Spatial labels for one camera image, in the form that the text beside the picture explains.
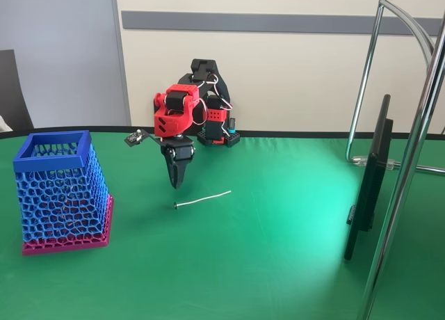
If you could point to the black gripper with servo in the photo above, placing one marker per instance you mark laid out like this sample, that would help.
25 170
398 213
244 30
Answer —
179 155

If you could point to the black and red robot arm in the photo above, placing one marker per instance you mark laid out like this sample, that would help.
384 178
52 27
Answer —
177 108

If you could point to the black perforated arm base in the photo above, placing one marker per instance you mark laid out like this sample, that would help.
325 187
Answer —
231 139

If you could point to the blue and pink mesh box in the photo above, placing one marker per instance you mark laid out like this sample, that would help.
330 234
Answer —
59 194

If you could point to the green cloth with black edge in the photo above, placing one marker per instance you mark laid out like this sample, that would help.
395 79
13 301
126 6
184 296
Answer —
243 264

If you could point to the dark brown chair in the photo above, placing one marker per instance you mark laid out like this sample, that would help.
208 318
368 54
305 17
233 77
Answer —
14 90

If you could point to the black flat LED light panel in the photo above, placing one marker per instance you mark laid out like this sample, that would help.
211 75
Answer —
372 174

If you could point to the chrome tube stand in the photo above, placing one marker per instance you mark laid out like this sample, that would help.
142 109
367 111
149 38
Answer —
400 194

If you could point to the small camera on black bracket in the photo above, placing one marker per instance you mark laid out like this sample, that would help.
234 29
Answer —
137 137

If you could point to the grey wall rail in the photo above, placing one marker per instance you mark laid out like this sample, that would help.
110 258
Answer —
278 22

